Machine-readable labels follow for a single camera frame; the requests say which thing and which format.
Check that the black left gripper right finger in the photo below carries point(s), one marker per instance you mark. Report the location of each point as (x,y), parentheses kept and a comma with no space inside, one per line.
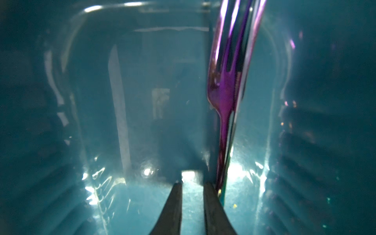
(216,220)

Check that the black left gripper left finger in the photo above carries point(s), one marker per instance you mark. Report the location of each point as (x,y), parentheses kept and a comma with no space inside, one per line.
(169,221)

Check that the purple metallic fork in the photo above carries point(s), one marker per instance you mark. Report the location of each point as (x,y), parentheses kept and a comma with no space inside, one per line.
(234,38)

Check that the teal plastic cutlery bin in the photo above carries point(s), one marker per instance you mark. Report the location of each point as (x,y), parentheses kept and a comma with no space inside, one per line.
(104,108)

